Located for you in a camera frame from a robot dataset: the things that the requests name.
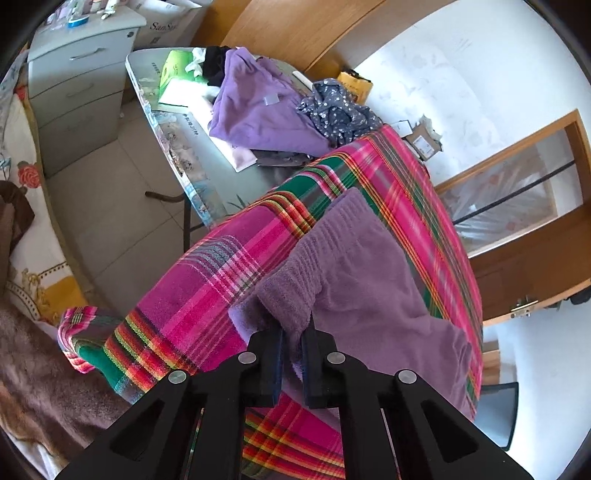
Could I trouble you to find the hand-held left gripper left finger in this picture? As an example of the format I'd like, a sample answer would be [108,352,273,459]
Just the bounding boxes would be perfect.
[55,323,284,480]

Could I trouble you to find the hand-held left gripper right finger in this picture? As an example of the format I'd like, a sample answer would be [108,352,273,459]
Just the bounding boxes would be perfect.
[301,314,534,480]

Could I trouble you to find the purple fleece pants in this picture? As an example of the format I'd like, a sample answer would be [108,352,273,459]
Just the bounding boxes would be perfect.
[228,187,476,428]

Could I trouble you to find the pink green plaid blanket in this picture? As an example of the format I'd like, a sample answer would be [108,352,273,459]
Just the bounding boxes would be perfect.
[58,124,485,480]

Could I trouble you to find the wooden panel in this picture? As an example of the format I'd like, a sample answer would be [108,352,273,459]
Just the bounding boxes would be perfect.
[480,339,502,386]

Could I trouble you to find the grey folding table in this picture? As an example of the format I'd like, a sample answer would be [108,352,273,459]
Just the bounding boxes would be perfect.
[126,46,324,252]

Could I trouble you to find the black office chair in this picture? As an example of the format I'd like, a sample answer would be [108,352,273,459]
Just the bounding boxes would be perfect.
[475,381,520,452]

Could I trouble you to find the pale pink folded cloth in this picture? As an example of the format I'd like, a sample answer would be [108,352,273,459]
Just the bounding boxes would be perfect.
[222,138,257,172]

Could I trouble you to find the brown fuzzy blanket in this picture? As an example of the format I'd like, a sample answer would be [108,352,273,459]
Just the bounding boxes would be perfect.
[0,295,134,462]

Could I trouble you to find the wooden door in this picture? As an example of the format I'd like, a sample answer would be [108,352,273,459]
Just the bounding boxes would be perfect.
[468,217,591,326]

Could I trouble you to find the light purple shirt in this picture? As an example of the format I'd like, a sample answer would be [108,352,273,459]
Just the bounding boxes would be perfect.
[209,47,333,155]

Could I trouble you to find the brown cardboard box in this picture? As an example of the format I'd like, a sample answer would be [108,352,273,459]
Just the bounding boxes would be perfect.
[406,121,444,162]

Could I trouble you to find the blue floral garment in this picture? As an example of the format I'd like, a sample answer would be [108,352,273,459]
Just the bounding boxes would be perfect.
[295,78,384,148]

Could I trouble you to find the clear plastic door curtain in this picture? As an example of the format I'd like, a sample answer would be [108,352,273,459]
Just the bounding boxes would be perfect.
[436,131,559,257]

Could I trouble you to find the floral bed quilt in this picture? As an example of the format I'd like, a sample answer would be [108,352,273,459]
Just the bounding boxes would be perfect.
[0,90,90,324]

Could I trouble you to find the yellow box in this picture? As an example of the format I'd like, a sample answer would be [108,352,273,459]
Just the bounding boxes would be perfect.
[336,69,374,106]

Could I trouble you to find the green tissue pack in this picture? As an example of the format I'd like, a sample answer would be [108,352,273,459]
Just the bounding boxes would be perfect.
[157,50,218,104]

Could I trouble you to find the black cloth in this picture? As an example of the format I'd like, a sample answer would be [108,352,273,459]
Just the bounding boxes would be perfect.
[203,45,236,88]

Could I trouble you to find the white drawer cabinet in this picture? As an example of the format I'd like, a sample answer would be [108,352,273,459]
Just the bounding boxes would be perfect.
[27,4,147,178]

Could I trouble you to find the wooden wardrobe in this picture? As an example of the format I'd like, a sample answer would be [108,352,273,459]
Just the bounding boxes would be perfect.
[194,0,389,81]

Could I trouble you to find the white cardboard carton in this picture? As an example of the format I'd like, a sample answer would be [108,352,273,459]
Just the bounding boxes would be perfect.
[127,0,208,51]

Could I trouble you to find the metal door handle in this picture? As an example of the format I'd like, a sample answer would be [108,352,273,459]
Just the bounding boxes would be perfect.
[508,298,541,319]

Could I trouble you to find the wooden door frame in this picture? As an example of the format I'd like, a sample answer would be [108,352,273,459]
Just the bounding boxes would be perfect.
[434,109,591,278]

